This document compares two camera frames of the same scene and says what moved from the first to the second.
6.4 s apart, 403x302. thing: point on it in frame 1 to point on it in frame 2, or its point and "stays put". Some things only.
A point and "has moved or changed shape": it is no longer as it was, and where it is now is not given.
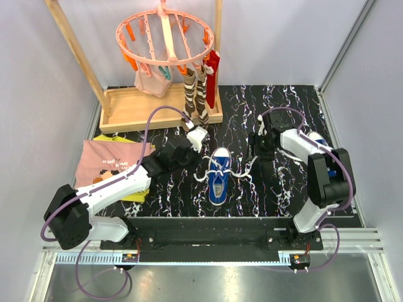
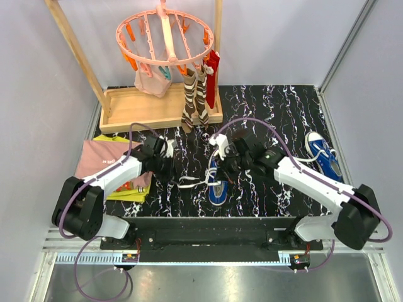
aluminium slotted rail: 176,259 stays put
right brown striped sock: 201,96 stays put
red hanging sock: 211,58 stays put
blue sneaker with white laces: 218,173 has moved or changed shape
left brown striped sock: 189,84 stays put
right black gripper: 253,139 to 223,167
